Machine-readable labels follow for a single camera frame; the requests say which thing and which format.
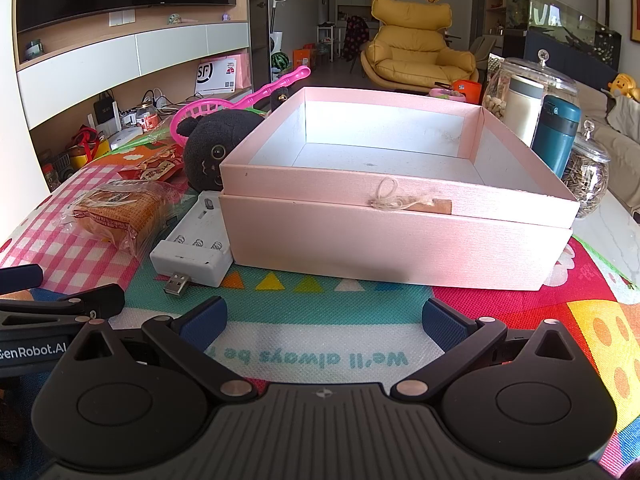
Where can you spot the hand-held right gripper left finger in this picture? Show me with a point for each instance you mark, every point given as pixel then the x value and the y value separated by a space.
pixel 202 324

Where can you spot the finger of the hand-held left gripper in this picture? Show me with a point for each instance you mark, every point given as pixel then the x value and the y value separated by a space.
pixel 20 277
pixel 95 297

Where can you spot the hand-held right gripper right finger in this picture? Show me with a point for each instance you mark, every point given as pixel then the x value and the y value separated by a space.
pixel 445 324

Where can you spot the pink cardboard box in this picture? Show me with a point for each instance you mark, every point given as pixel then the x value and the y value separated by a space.
pixel 350 240

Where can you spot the black cat plush toy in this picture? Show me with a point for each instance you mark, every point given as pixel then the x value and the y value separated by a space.
pixel 210 140

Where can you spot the pink plastic toy racket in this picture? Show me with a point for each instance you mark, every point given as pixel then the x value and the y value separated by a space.
pixel 270 89

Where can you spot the white battery charger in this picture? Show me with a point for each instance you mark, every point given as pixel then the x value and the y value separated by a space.
pixel 192 260

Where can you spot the packaged bread loaf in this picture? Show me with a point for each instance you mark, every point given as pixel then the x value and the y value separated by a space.
pixel 120 210

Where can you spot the yellow tub with red ribbon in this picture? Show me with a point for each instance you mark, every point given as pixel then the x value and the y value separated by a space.
pixel 87 152

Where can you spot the red snack packet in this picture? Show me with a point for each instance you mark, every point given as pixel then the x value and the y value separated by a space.
pixel 155 165

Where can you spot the black router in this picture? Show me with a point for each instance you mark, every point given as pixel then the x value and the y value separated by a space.
pixel 105 112

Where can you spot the glass jar of seeds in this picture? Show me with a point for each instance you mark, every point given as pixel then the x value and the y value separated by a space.
pixel 585 180

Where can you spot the teal thermos bottle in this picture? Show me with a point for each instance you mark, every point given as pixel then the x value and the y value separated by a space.
pixel 555 140

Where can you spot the white tumbler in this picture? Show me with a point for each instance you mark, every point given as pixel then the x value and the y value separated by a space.
pixel 522 110

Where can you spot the orange plastic container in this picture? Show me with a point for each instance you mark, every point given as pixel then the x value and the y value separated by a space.
pixel 467 92

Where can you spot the white courier envelope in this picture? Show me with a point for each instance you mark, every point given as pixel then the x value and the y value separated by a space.
pixel 212 77

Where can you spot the pink paper bag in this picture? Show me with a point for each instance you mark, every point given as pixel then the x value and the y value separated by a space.
pixel 243 70

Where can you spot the watermelon ball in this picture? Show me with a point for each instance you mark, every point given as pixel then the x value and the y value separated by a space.
pixel 280 61

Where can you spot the large glass jar with lid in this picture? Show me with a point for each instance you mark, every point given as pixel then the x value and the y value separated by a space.
pixel 542 67

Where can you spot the orange cardboard box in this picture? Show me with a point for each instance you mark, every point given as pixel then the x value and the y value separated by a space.
pixel 303 56

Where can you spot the yellow lounge armchair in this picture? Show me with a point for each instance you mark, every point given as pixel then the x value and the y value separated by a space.
pixel 410 35

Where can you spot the yellow duck toy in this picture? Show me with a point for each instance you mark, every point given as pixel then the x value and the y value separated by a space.
pixel 624 87

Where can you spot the dark patterned cloth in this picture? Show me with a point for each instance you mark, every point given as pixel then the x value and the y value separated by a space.
pixel 357 37

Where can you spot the white stool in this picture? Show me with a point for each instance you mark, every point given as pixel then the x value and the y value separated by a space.
pixel 327 42

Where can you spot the white upright vacuum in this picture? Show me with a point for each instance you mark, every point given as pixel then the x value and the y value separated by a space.
pixel 276 25

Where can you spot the glass fish tank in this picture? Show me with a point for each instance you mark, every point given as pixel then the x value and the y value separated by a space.
pixel 565 20

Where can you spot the wooden wall cabinet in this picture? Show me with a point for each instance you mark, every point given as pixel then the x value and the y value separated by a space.
pixel 175 45

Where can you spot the white wall sockets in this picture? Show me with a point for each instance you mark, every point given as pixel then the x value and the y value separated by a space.
pixel 122 17

